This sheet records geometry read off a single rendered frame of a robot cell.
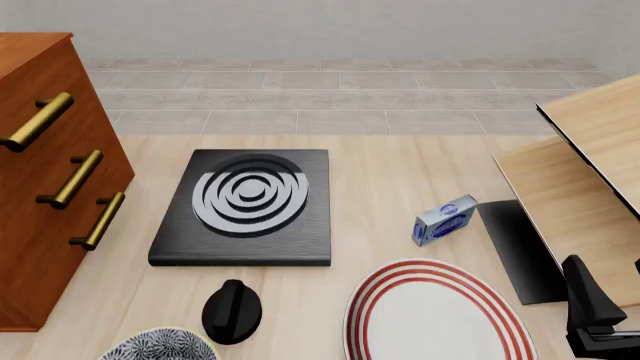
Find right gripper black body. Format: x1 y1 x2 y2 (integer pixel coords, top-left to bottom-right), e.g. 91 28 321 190
565 321 640 360

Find middle-sized wooden cabinet drawer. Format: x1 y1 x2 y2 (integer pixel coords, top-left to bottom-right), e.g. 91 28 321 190
0 87 118 301

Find small wooden cabinet drawer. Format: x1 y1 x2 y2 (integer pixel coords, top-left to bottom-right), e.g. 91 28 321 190
0 132 136 333

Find large wooden cabinet drawer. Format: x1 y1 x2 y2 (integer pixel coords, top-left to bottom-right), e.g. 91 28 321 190
0 36 97 211

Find red-brown wooden cabinet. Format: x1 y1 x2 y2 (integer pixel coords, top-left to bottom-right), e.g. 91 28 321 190
0 32 136 333

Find pale wooden shelf rack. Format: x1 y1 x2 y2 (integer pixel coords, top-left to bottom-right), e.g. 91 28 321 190
476 73 640 309

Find white plate with red rings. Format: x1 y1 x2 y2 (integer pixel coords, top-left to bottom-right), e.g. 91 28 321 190
342 257 539 360

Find blue printed food box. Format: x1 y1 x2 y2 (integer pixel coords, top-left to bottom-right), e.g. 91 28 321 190
412 193 479 249

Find flat black stove plate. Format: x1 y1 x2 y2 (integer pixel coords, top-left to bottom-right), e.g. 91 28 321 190
147 148 333 268

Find round black stove knob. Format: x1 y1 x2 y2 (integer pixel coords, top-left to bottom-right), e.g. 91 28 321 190
201 278 264 347

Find black-white patterned bowl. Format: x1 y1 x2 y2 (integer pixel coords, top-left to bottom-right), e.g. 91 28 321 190
96 326 222 360

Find short brass drawer handle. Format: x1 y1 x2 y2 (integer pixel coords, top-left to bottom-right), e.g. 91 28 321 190
68 191 127 252

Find medium brass drawer handle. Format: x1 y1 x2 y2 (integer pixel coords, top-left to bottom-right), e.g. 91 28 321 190
35 149 105 211

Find long brass drawer handle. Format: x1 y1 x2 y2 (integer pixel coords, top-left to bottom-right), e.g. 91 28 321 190
0 91 76 153

